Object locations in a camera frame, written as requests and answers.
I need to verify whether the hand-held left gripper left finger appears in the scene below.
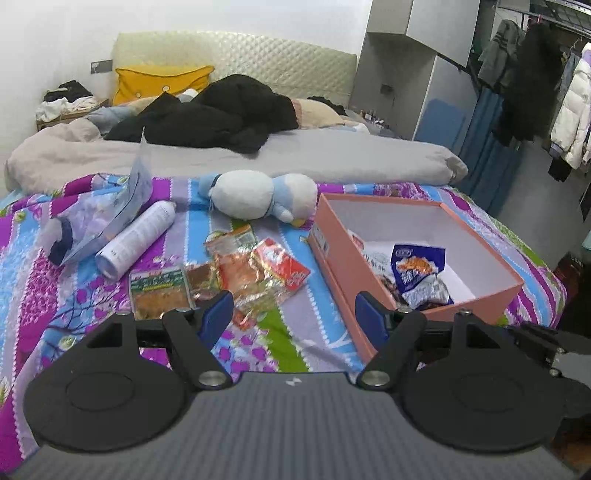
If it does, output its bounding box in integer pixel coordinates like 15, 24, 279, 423
85, 290, 235, 389

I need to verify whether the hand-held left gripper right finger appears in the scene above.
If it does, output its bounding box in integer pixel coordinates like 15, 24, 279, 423
355, 291, 506, 389

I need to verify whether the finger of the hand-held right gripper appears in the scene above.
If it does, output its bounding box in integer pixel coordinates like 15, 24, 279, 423
507, 322, 583, 370

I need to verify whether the small clear orange snack packet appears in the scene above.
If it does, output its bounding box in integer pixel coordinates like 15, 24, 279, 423
231, 288, 280, 329

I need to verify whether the silver snack packet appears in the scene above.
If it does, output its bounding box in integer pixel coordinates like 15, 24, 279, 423
381, 272, 455, 311

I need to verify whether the brown snack packet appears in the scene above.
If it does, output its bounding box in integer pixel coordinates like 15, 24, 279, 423
184, 262, 221, 303

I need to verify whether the green label snack packet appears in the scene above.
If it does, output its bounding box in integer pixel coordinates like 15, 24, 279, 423
128, 267, 194, 322

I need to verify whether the blue and white snack packet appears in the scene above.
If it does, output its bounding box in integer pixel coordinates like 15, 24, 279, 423
390, 243, 455, 309

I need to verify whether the pink cardboard box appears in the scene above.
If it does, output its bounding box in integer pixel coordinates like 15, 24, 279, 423
308, 192, 525, 365

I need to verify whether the red label snack packet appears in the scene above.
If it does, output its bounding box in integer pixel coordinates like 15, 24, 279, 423
250, 237, 311, 292

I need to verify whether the purple floral bedsheet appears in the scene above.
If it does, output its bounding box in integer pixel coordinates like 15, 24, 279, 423
0, 173, 568, 472

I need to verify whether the green and orange snack packet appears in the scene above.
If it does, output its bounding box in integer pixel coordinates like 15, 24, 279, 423
204, 224, 258, 259

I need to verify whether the white spray bottle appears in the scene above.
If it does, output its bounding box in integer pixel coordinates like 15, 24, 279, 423
95, 200, 177, 280

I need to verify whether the white and blue plush toy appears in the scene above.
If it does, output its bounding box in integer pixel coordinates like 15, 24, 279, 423
198, 170, 319, 227

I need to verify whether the clear plastic bag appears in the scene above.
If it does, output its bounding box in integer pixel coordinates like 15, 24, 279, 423
44, 129, 153, 266

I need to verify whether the grey duvet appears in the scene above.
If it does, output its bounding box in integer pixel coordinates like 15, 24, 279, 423
4, 122, 469, 195

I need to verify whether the blue curtain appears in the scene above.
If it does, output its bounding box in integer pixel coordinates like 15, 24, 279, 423
457, 88, 525, 213

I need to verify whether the black jacket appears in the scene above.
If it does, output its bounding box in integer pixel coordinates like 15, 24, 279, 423
104, 74, 300, 155

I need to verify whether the row of small bottles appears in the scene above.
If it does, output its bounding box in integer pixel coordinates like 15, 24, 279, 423
358, 108, 393, 130

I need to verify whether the blue board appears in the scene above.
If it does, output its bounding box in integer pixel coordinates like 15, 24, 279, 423
416, 98, 466, 151

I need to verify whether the pink and beige pillow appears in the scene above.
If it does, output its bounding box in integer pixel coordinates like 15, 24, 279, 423
293, 98, 347, 129

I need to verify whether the dark cloth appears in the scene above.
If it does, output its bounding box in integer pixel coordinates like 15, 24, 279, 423
307, 95, 348, 117

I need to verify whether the light blue cloth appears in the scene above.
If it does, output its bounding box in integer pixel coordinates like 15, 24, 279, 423
85, 105, 139, 136

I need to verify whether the white puffer jacket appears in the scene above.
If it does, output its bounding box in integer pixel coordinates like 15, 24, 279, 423
549, 41, 591, 171

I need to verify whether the yellow pillow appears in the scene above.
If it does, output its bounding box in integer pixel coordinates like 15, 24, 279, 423
112, 65, 215, 107

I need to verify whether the wooden nightstand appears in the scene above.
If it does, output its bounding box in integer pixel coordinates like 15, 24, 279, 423
36, 98, 110, 134

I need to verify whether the cream padded headboard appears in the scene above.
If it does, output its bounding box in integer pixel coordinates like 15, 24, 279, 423
113, 32, 358, 112

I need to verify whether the black hanging coat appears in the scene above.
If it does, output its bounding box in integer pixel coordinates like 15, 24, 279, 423
499, 21, 568, 148

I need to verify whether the pile of clothes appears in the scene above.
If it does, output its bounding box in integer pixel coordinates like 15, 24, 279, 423
36, 80, 100, 121

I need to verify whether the grey wardrobe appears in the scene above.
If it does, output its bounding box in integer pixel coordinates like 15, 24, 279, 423
349, 0, 483, 153

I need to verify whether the green hanging jacket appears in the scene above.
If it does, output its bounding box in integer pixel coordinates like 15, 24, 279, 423
477, 18, 525, 88

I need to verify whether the metal clothes rail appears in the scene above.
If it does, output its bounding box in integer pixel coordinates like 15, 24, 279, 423
496, 0, 591, 33

